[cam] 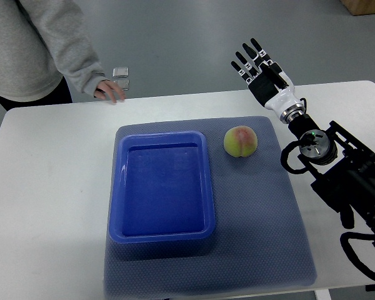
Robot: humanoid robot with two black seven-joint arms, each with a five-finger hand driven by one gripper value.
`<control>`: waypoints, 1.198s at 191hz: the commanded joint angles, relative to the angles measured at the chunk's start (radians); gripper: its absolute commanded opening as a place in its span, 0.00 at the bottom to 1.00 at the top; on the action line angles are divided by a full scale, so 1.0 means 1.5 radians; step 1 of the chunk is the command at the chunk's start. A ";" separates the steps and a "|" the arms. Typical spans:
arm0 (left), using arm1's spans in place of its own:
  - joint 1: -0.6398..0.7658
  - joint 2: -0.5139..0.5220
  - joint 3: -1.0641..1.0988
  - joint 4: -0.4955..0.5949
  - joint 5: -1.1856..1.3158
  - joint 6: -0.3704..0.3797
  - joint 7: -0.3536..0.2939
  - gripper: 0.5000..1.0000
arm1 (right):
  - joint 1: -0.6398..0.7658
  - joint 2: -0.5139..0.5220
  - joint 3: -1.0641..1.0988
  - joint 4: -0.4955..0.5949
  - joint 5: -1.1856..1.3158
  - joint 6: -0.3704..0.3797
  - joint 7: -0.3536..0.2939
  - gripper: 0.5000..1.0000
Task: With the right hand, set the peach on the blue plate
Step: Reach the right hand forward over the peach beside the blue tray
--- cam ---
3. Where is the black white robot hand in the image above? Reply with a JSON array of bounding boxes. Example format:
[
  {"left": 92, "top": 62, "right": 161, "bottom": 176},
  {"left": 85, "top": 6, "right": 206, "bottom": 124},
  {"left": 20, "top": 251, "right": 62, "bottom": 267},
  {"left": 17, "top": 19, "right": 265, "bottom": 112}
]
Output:
[{"left": 231, "top": 38, "right": 304, "bottom": 116}]

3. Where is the person's bare hand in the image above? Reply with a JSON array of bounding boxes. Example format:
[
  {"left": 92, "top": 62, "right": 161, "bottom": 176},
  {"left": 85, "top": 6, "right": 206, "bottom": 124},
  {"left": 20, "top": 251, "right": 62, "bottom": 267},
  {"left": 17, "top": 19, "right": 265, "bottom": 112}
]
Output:
[{"left": 93, "top": 80, "right": 126, "bottom": 104}]

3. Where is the green pink peach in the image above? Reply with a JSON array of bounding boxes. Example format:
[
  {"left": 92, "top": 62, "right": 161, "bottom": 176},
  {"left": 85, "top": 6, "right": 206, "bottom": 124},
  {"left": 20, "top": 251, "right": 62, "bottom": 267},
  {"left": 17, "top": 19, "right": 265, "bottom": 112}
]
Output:
[{"left": 223, "top": 126, "right": 258, "bottom": 158}]

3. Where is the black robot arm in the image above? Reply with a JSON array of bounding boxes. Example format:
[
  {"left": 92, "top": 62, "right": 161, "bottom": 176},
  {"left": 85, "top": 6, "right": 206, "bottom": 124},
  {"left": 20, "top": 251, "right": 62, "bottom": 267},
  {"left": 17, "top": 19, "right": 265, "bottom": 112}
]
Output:
[{"left": 281, "top": 98, "right": 375, "bottom": 281}]

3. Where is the lower metal floor plate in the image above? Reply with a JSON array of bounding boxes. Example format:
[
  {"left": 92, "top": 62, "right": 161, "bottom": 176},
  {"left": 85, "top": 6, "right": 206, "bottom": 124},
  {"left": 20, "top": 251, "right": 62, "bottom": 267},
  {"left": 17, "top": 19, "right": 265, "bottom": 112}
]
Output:
[{"left": 114, "top": 79, "right": 129, "bottom": 91}]

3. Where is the metal floor plate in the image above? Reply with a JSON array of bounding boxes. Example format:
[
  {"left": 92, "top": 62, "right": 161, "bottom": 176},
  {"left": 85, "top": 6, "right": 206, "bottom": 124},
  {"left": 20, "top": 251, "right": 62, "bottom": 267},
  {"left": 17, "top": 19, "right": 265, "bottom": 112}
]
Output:
[
  {"left": 114, "top": 79, "right": 129, "bottom": 91},
  {"left": 112, "top": 67, "right": 129, "bottom": 78}
]

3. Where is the upper metal floor plate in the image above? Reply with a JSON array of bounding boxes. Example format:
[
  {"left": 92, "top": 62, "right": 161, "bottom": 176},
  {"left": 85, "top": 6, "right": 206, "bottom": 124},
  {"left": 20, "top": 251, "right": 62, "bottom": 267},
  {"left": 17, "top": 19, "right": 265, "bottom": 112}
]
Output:
[{"left": 112, "top": 67, "right": 129, "bottom": 78}]

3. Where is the grey sweatshirt sleeve arm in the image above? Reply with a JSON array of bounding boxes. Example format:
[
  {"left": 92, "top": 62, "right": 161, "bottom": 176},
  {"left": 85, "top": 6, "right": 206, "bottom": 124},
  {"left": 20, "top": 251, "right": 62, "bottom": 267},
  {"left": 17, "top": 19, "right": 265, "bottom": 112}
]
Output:
[{"left": 19, "top": 1, "right": 106, "bottom": 97}]

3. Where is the person's grey sweatshirt torso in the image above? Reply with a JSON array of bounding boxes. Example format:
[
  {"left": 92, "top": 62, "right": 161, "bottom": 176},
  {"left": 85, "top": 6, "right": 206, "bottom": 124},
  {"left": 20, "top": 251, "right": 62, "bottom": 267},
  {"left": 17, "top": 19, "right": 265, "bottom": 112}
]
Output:
[{"left": 0, "top": 1, "right": 72, "bottom": 111}]

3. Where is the brown wooden box corner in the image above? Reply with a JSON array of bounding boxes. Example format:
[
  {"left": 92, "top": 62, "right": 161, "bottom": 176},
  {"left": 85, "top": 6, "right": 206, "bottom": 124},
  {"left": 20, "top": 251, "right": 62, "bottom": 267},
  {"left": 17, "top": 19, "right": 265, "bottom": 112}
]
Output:
[{"left": 341, "top": 0, "right": 375, "bottom": 16}]

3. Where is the blue plastic tray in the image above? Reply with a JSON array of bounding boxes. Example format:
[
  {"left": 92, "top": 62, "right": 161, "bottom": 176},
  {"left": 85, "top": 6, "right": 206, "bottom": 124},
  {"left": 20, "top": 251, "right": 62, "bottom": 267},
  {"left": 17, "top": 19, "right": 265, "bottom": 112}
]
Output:
[{"left": 108, "top": 131, "right": 216, "bottom": 244}]

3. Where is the grey blue textured mat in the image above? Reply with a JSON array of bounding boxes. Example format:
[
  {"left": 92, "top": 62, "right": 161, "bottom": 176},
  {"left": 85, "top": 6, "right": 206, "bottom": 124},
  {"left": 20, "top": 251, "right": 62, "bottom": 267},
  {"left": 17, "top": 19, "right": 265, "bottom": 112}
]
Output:
[{"left": 104, "top": 116, "right": 317, "bottom": 299}]

